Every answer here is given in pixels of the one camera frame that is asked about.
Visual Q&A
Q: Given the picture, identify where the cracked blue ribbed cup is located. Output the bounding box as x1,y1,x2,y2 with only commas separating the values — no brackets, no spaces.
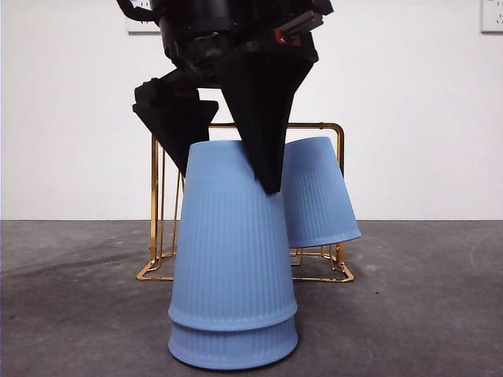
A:
281,136,362,249

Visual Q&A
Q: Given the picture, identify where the blue ribbed plastic cup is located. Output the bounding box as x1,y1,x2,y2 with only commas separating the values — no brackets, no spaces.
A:
167,140,299,330
167,312,299,372

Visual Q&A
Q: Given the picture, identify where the gold wire cup holder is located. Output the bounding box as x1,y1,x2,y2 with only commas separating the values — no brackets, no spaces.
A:
136,122,354,284

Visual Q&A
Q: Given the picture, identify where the white wall socket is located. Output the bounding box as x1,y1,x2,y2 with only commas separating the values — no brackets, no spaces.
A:
126,11,163,35
479,0,503,34

